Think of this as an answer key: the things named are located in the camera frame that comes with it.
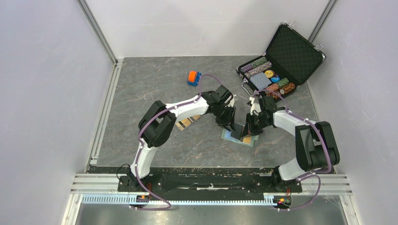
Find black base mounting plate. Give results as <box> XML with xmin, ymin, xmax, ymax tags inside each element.
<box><xmin>116</xmin><ymin>167</ymin><xmax>302</xmax><ymax>202</ymax></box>

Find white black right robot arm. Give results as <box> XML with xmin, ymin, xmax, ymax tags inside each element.
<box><xmin>240</xmin><ymin>96</ymin><xmax>340</xmax><ymax>191</ymax></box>

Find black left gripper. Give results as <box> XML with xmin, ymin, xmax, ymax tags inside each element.
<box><xmin>214</xmin><ymin>103</ymin><xmax>236</xmax><ymax>132</ymax></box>

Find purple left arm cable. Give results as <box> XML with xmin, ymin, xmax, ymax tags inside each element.
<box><xmin>134</xmin><ymin>74</ymin><xmax>224</xmax><ymax>211</ymax></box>

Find blue orange card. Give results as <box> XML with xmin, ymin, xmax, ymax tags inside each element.
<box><xmin>187</xmin><ymin>71</ymin><xmax>201</xmax><ymax>86</ymax></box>

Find clear tray with cards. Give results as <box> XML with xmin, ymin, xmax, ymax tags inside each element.
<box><xmin>176</xmin><ymin>115</ymin><xmax>200</xmax><ymax>131</ymax></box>

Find gold striped credit card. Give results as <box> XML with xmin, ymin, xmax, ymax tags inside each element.
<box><xmin>242</xmin><ymin>136</ymin><xmax>255</xmax><ymax>146</ymax></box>

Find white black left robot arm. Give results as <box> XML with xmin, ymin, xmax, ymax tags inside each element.
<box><xmin>128</xmin><ymin>85</ymin><xmax>236</xmax><ymax>191</ymax></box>

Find black poker chip case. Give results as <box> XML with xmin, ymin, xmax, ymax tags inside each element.
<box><xmin>236</xmin><ymin>23</ymin><xmax>326</xmax><ymax>101</ymax></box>

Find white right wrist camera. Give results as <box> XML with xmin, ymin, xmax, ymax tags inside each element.
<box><xmin>247</xmin><ymin>97</ymin><xmax>261</xmax><ymax>115</ymax></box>

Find black credit card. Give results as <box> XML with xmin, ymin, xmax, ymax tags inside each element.
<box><xmin>230</xmin><ymin>122</ymin><xmax>244</xmax><ymax>141</ymax></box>

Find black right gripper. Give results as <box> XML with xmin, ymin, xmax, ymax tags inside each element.
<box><xmin>241</xmin><ymin>112</ymin><xmax>270</xmax><ymax>137</ymax></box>

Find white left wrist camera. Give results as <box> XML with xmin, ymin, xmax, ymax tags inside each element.
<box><xmin>230</xmin><ymin>94</ymin><xmax>237</xmax><ymax>106</ymax></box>

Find green card holder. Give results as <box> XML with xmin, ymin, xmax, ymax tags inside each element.
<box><xmin>221</xmin><ymin>127</ymin><xmax>260</xmax><ymax>147</ymax></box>

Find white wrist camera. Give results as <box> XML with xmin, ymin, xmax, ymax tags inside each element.
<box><xmin>230</xmin><ymin>94</ymin><xmax>237</xmax><ymax>106</ymax></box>
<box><xmin>247</xmin><ymin>97</ymin><xmax>261</xmax><ymax>115</ymax></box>

